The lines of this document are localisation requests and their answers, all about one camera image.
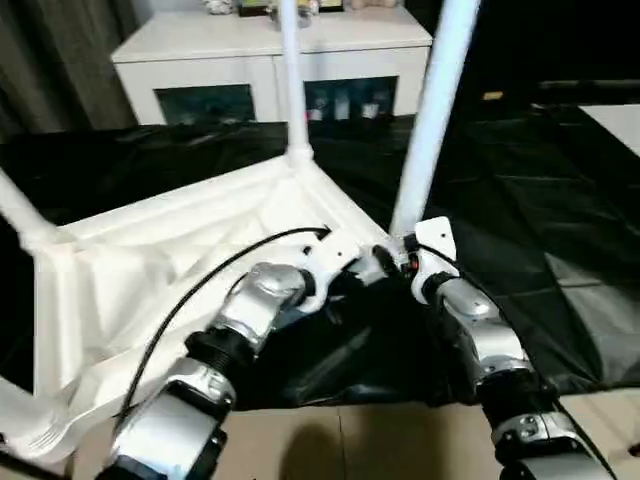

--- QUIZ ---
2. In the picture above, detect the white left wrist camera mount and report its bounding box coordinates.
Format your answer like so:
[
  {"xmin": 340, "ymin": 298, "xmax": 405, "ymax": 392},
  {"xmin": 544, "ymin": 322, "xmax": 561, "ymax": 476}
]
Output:
[{"xmin": 298, "ymin": 229, "xmax": 382, "ymax": 315}]

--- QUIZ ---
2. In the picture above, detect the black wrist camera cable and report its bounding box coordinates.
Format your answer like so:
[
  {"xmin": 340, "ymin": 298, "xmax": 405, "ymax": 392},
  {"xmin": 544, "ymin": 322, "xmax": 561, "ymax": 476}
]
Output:
[
  {"xmin": 111, "ymin": 225, "xmax": 335, "ymax": 442},
  {"xmin": 417, "ymin": 243, "xmax": 620, "ymax": 480}
]

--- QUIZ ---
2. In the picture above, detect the black work mat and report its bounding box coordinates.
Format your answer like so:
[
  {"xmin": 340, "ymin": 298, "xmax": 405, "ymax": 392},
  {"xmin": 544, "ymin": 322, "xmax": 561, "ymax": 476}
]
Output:
[{"xmin": 0, "ymin": 103, "xmax": 640, "ymax": 415}]

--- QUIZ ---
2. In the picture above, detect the grey curtain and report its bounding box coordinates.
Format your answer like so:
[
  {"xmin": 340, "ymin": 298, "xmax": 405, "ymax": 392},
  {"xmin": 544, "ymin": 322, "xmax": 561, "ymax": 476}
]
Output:
[{"xmin": 0, "ymin": 0, "xmax": 140, "ymax": 135}]

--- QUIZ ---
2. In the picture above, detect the white plastic table leg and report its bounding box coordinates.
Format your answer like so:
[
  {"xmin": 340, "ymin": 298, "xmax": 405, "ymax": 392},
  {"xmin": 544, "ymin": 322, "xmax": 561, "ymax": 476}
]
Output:
[
  {"xmin": 0, "ymin": 166, "xmax": 60, "ymax": 250},
  {"xmin": 0, "ymin": 371, "xmax": 72, "ymax": 452},
  {"xmin": 387, "ymin": 0, "xmax": 485, "ymax": 247},
  {"xmin": 278, "ymin": 0, "xmax": 316, "ymax": 162}
]

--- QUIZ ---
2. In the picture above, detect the white cabinet with glass doors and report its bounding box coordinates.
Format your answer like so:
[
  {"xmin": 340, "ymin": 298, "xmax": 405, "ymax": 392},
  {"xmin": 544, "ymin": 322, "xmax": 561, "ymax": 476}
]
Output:
[{"xmin": 110, "ymin": 7, "xmax": 435, "ymax": 127}]

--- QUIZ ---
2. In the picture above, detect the black left wrist camera cable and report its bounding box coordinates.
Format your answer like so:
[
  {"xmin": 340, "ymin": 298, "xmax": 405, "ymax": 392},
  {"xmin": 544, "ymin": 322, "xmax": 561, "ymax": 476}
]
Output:
[{"xmin": 111, "ymin": 225, "xmax": 335, "ymax": 442}]

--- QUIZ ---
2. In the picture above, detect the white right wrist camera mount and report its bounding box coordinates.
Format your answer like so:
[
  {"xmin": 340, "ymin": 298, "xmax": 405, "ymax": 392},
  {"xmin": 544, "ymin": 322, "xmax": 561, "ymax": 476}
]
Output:
[{"xmin": 409, "ymin": 215, "xmax": 460, "ymax": 305}]

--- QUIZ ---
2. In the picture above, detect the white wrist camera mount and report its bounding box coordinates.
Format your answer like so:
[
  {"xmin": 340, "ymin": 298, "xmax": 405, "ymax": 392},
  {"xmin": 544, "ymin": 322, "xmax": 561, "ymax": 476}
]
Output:
[
  {"xmin": 298, "ymin": 229, "xmax": 382, "ymax": 315},
  {"xmin": 409, "ymin": 215, "xmax": 460, "ymax": 305}
]

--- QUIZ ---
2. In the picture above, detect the white plastic table top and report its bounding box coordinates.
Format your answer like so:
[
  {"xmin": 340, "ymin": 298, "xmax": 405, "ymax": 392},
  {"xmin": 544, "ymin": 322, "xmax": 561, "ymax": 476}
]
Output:
[{"xmin": 19, "ymin": 148, "xmax": 407, "ymax": 465}]

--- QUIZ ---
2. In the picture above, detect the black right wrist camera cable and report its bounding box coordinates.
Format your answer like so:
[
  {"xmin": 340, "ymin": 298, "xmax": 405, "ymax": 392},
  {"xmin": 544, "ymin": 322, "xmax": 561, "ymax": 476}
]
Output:
[{"xmin": 417, "ymin": 243, "xmax": 620, "ymax": 480}]

